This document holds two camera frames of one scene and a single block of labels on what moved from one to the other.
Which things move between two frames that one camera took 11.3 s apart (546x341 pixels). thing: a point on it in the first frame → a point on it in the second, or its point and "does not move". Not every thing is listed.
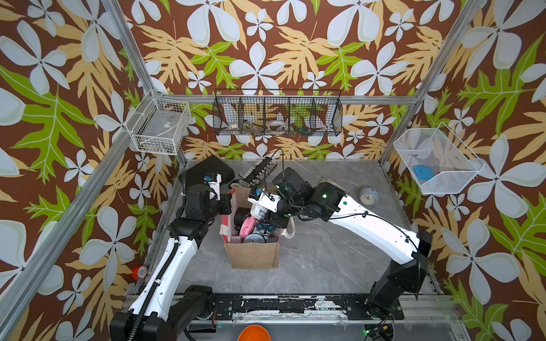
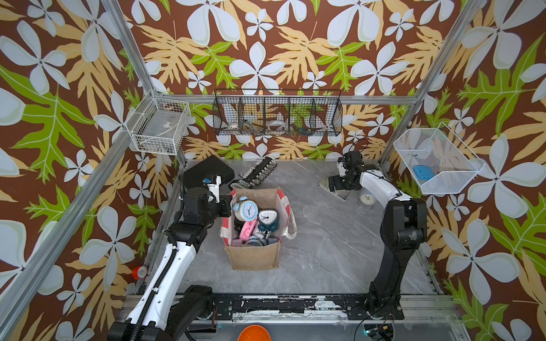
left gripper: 223,200 does not move
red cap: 139,272 does not move
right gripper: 271,217 → 337,185
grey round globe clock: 369,196 does not move
